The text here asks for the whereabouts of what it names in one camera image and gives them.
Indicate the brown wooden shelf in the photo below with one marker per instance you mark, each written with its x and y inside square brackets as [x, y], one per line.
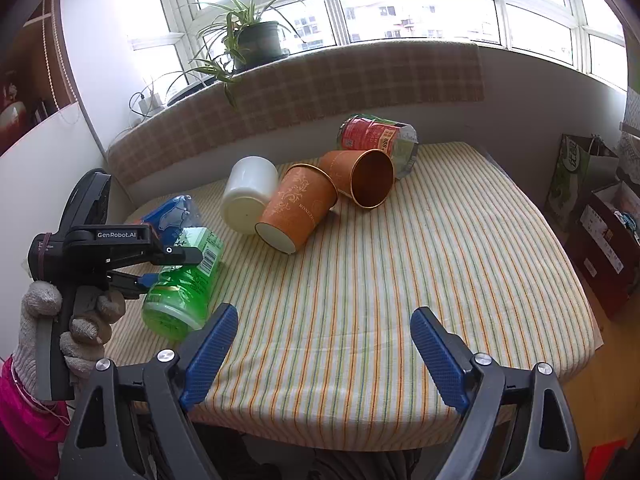
[20, 60]

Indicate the person's left hand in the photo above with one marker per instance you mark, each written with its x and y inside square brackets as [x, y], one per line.
[37, 340]

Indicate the red label clear cup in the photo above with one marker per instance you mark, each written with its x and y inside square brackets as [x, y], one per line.
[370, 135]

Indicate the green paper bag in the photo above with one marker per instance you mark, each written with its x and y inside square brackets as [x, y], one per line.
[570, 180]

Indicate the orange patterned paper cup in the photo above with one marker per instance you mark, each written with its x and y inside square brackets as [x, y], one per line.
[341, 170]
[295, 205]

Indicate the person's left forearm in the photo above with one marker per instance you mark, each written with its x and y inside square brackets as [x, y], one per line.
[25, 410]

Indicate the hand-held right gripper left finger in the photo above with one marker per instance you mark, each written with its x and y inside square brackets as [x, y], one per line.
[210, 355]

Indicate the brown plaid cloth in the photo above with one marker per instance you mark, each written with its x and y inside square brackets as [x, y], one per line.
[325, 90]

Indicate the white cup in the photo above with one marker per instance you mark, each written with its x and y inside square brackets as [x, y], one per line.
[247, 195]

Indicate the grey round tray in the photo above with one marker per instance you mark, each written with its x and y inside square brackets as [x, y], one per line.
[187, 91]

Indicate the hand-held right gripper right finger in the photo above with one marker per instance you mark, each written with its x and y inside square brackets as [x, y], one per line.
[440, 355]

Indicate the striped table cloth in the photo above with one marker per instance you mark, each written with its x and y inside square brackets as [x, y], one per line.
[375, 285]

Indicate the potted spider plant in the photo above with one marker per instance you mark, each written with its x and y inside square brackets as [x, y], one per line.
[257, 42]

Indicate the blue plastic packet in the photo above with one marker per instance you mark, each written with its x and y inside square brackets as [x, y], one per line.
[172, 215]

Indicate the green plastic bottle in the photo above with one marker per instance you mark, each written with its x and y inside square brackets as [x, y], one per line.
[185, 290]

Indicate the dark red cardboard box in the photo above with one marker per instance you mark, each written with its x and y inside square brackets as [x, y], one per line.
[600, 270]

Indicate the white window frame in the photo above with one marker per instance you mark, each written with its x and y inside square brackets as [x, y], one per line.
[327, 10]

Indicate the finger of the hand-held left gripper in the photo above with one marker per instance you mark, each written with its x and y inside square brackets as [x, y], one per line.
[131, 284]
[182, 256]

